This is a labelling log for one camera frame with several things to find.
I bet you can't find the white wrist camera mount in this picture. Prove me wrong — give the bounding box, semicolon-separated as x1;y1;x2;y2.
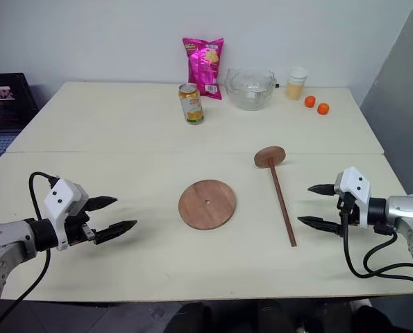
333;166;372;230
42;178;90;251

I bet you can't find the round wooden base disc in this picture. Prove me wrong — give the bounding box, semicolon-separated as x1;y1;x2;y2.
178;179;238;230

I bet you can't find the pink chip bag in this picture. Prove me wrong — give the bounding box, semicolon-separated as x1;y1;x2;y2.
182;36;225;101

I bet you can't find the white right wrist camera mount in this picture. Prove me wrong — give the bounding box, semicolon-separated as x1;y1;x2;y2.
333;166;372;230

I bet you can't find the yellow drink can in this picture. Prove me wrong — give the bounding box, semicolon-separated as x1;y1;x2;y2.
178;83;205;126

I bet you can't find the wooden rod with small disc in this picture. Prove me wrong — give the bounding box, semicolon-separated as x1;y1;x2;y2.
253;146;298;248

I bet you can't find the clear glass bowl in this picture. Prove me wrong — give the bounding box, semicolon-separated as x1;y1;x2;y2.
223;67;279;112

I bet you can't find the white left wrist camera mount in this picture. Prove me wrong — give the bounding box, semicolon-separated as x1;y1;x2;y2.
42;178;90;251

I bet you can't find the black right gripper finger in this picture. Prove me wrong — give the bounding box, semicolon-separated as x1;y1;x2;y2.
307;184;337;198
296;216;344;235

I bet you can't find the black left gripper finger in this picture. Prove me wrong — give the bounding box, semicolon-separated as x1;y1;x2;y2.
85;196;119;213
94;219;138;245

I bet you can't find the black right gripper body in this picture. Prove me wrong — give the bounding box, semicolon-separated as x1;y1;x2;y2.
335;192;362;238

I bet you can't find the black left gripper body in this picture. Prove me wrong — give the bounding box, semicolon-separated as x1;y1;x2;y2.
64;207;97;247

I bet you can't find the black box with picture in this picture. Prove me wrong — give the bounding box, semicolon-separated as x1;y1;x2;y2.
0;72;40;133

